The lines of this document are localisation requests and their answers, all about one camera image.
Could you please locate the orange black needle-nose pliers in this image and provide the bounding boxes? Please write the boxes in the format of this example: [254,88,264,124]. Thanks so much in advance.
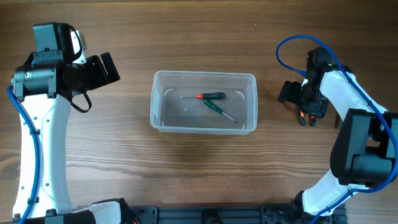
[298,108,318,127]

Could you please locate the black red-collar screwdriver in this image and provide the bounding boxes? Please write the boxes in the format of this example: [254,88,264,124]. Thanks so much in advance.
[181,92,226,100]

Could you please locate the green handled screwdriver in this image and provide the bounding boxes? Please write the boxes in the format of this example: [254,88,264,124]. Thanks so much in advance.
[203,99,238,124]

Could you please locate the clear plastic container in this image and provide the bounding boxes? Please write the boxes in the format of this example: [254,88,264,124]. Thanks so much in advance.
[150,70,258,135]

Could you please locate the red handled cutters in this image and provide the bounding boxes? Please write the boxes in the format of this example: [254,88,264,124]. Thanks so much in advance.
[335,115,343,129]

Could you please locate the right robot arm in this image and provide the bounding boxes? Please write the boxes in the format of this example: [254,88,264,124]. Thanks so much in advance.
[278,47,397,221]

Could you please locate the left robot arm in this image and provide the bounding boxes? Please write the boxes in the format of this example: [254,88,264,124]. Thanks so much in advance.
[7,22,134,223]

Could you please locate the blue right cable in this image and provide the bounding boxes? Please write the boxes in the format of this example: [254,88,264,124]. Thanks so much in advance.
[275,34,398,224]

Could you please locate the blue cable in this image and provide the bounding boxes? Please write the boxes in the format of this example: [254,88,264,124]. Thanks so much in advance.
[275,34,398,224]
[6,85,42,224]

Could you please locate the blue left cable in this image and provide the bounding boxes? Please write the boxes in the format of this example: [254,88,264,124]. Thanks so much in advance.
[6,85,42,224]

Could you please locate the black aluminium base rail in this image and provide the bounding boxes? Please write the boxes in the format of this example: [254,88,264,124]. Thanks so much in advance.
[127,202,346,224]

